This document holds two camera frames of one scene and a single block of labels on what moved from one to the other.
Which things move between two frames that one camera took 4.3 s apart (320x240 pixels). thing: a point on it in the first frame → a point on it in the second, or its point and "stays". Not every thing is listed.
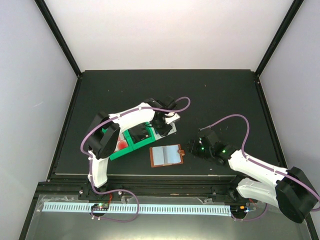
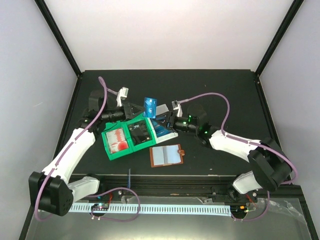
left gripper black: [163, 132] → [128, 111]
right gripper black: [192, 148] → [172, 117]
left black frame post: [58, 37] stays
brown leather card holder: [166, 155] stays
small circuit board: [100, 207] stays
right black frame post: [293, 11] stays
